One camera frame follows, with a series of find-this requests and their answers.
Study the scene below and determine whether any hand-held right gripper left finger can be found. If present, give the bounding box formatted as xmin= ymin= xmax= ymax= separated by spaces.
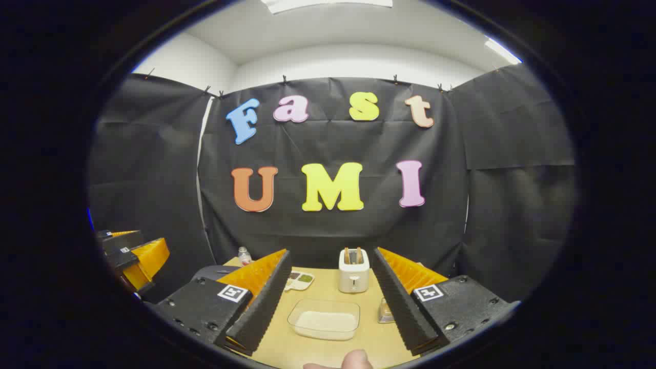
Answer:
xmin=152 ymin=249 xmax=293 ymax=357

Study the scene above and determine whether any dark grey rice cooker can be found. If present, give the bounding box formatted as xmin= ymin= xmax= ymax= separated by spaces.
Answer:
xmin=191 ymin=264 xmax=241 ymax=282

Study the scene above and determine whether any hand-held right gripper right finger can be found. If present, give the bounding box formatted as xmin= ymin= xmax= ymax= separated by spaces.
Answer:
xmin=370 ymin=247 xmax=521 ymax=357

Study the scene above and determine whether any white divided seasoning dish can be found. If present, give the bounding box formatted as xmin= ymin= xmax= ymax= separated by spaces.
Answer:
xmin=283 ymin=271 xmax=315 ymax=292

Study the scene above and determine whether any ceiling light panel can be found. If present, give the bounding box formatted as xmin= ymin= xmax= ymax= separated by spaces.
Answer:
xmin=261 ymin=0 xmax=393 ymax=14
xmin=484 ymin=38 xmax=522 ymax=65

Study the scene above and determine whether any white uncooked rice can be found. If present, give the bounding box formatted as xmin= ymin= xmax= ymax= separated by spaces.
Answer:
xmin=295 ymin=311 xmax=358 ymax=339

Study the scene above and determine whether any clear plastic rice container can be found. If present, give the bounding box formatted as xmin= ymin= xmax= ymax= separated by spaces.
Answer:
xmin=287 ymin=299 xmax=361 ymax=341

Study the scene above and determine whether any white toaster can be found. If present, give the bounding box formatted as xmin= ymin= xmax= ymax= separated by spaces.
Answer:
xmin=338 ymin=248 xmax=370 ymax=294

